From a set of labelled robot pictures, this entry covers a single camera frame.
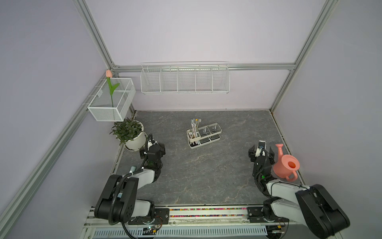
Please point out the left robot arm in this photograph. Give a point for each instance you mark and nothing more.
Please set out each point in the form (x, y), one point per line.
(118, 202)

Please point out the cream toothbrush holder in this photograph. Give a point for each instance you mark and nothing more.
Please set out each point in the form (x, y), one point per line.
(208, 134)

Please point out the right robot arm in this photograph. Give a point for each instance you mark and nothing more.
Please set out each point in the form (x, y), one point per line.
(312, 206)

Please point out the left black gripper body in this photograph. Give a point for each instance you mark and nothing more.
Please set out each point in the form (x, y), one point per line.
(143, 152)

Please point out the artificial pink tulip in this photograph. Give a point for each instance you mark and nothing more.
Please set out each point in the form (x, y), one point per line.
(111, 87)

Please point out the white vent grille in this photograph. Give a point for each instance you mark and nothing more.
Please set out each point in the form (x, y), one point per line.
(200, 232)

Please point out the pink watering can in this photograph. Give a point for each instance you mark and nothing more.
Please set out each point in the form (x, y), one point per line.
(286, 166)

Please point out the light blue toothbrush vertical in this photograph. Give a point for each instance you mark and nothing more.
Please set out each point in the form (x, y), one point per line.
(193, 128)

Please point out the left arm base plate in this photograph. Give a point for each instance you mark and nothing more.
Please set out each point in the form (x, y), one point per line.
(160, 216)

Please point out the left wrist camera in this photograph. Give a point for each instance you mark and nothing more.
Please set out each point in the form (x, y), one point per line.
(150, 141)

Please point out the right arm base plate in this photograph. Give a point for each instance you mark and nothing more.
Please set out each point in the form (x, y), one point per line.
(257, 214)

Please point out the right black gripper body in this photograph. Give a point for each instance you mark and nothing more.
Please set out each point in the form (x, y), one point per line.
(254, 161)

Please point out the light blue garden trowel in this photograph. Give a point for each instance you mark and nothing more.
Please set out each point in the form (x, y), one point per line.
(132, 170)

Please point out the white wire wall basket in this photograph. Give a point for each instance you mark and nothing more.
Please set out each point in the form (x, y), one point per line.
(185, 78)

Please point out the white mesh box basket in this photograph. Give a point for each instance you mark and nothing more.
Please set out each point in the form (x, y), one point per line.
(100, 105)

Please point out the potted green plant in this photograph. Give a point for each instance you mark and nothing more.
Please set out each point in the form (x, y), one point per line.
(130, 134)

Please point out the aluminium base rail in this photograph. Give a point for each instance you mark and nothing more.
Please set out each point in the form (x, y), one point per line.
(217, 214)

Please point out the grey-green toothbrush vertical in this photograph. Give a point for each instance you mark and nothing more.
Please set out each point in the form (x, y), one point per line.
(192, 129)

